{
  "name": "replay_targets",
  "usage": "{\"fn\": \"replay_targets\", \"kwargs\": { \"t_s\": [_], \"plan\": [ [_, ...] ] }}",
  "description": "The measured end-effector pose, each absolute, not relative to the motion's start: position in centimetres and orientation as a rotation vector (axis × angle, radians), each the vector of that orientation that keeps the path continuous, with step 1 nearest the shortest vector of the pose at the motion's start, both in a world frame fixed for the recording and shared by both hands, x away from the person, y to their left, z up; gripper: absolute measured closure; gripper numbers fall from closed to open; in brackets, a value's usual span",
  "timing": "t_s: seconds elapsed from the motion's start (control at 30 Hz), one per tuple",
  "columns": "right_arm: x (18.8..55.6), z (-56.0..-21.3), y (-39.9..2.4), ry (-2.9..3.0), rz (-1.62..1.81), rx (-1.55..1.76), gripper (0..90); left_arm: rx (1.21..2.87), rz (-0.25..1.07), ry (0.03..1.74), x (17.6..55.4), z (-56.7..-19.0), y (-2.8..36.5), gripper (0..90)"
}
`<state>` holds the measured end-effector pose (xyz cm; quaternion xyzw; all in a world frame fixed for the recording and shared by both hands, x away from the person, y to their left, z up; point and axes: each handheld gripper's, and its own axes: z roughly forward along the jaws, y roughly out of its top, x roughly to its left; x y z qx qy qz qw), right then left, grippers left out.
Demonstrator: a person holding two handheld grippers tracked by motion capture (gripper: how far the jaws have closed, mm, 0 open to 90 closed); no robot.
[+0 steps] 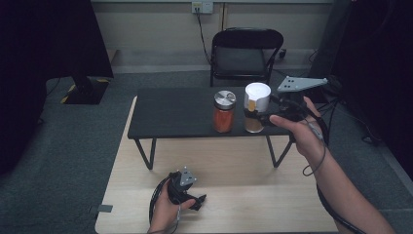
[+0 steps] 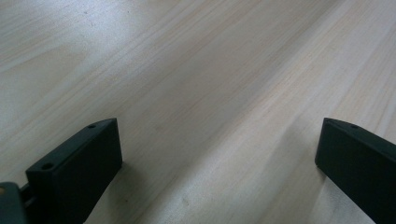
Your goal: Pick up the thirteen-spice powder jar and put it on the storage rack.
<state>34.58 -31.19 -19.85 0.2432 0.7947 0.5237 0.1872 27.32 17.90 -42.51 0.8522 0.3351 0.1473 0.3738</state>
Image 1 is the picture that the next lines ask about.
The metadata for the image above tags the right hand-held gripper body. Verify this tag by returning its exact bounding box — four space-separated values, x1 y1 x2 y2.
268 75 329 129

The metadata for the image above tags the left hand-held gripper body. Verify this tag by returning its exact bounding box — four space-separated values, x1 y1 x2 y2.
167 166 200 207

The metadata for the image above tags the spice jar with white lid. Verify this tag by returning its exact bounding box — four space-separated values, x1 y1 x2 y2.
243 82 273 135

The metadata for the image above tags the spice jar with silver lid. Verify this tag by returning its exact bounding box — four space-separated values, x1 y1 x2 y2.
212 90 238 135

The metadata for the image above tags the black raised shelf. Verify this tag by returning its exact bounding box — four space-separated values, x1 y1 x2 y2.
127 85 305 171

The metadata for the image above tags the person's left hand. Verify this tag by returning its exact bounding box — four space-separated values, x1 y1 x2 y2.
147 179 197 234

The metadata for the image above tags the person's right hand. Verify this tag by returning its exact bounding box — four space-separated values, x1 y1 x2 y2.
268 96 327 164

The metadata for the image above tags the black folding chair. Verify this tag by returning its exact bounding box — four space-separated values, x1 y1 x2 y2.
209 26 285 88

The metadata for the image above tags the grey tape strip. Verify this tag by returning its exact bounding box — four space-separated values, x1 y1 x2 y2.
89 204 114 215

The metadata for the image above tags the dark curtain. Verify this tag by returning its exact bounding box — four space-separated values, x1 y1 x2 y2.
0 0 115 176
330 0 413 180

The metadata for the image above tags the left hand-held gripper cable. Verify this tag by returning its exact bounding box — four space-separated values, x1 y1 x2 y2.
147 175 181 234

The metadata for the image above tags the hand-held gripper cable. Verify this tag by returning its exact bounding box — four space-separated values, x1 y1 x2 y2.
291 98 369 234
147 175 181 234

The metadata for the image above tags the right hand-held gripper cable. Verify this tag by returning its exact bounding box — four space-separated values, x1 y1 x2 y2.
291 98 369 234

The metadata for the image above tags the black floor cable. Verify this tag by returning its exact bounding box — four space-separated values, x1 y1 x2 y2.
316 97 382 156

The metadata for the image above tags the black cable from wall socket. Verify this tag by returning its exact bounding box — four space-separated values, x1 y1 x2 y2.
194 11 212 65

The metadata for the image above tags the white wall socket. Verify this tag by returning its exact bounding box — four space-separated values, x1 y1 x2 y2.
191 0 214 15

